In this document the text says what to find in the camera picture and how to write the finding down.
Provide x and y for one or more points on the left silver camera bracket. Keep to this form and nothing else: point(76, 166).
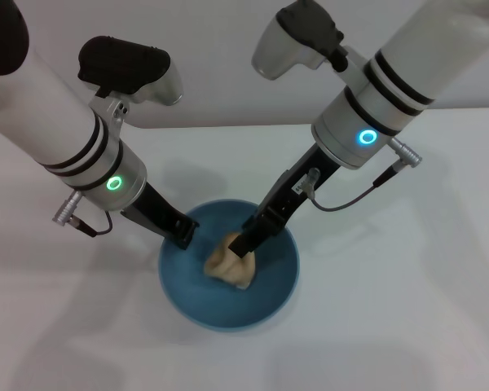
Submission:
point(110, 110)

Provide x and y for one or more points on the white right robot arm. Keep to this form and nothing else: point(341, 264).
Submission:
point(391, 81)

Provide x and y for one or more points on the right silver camera bracket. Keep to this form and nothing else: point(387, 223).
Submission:
point(352, 67)

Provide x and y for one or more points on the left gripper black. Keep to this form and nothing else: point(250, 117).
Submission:
point(159, 212)

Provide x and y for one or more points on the beige egg yolk pastry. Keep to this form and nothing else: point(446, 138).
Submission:
point(228, 269)

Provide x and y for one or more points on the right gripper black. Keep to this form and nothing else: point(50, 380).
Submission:
point(277, 207)

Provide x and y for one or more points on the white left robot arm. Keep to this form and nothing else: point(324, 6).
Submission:
point(45, 122)

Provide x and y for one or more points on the left wrist camera black silver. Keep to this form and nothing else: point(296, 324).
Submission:
point(122, 65)

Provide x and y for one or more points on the right wrist camera black silver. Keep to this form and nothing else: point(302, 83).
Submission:
point(293, 36)

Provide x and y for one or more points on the wrist camera black silver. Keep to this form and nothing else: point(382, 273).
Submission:
point(293, 36)
point(122, 65)

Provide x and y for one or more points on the blue bowl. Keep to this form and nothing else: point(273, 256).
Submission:
point(228, 305)

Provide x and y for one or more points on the silver camera bracket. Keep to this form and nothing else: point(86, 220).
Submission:
point(352, 67)
point(110, 110)

